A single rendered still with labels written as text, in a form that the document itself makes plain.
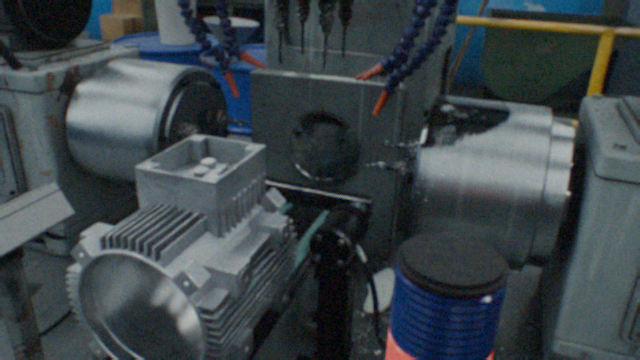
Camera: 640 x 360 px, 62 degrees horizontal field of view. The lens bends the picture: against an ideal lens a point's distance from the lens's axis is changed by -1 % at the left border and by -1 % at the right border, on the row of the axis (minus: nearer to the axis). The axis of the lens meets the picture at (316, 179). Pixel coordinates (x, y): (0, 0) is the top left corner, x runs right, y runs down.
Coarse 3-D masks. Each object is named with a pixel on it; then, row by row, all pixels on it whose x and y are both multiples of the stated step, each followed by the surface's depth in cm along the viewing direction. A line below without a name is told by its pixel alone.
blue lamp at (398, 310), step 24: (408, 288) 28; (504, 288) 28; (408, 312) 28; (432, 312) 27; (456, 312) 27; (480, 312) 27; (408, 336) 29; (432, 336) 28; (456, 336) 27; (480, 336) 28
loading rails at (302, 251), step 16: (288, 208) 99; (304, 208) 107; (304, 224) 109; (304, 240) 88; (304, 256) 82; (304, 272) 80; (304, 288) 82; (288, 304) 76; (304, 304) 83; (272, 320) 70; (288, 320) 77; (304, 320) 84; (256, 336) 66; (272, 336) 72; (288, 336) 78; (256, 352) 67; (272, 352) 73; (288, 352) 79
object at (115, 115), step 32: (128, 64) 95; (160, 64) 95; (96, 96) 91; (128, 96) 89; (160, 96) 87; (192, 96) 94; (96, 128) 90; (128, 128) 88; (160, 128) 87; (192, 128) 91; (224, 128) 108; (96, 160) 93; (128, 160) 90
